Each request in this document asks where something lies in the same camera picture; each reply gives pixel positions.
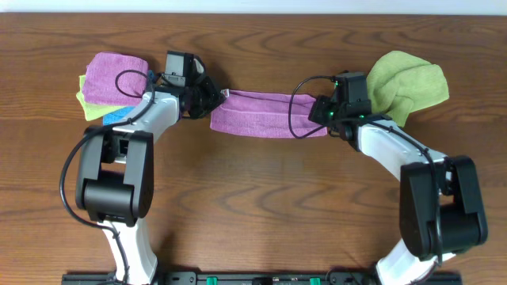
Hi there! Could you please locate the purple cloth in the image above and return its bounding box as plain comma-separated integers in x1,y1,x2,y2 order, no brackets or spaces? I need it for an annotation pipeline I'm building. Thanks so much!
210,89,327,139

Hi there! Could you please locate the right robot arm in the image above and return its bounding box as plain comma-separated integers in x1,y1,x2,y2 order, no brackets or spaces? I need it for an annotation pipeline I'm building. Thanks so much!
309,96,488,284

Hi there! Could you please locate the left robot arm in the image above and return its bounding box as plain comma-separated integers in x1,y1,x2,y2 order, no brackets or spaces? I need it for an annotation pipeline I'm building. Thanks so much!
75,74,226,284

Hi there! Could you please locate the crumpled green cloth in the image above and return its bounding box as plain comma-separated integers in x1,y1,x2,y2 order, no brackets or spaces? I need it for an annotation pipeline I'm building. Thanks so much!
367,51,450,127

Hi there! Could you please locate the folded pink cloth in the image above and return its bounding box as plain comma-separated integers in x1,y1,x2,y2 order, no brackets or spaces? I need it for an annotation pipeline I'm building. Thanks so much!
82,51,148,106

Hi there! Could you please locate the folded blue cloth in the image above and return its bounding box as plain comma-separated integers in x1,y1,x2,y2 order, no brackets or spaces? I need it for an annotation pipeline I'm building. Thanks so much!
102,70,160,127

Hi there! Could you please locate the folded light green cloth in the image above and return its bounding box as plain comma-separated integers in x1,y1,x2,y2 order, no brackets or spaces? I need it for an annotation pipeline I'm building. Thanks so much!
76,75,124,121

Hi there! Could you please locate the left black cable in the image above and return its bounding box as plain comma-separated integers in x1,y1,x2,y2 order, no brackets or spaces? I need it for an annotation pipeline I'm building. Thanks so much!
59,69,167,285

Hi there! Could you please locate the black cable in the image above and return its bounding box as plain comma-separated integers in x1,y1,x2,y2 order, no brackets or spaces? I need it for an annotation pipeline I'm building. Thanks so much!
288,74,444,266
59,69,167,285

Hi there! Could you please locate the right black cable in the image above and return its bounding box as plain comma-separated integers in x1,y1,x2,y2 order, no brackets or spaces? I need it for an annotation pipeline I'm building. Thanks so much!
288,74,444,266

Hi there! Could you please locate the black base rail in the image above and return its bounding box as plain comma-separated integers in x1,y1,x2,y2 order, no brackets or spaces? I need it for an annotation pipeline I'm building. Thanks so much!
61,271,463,285

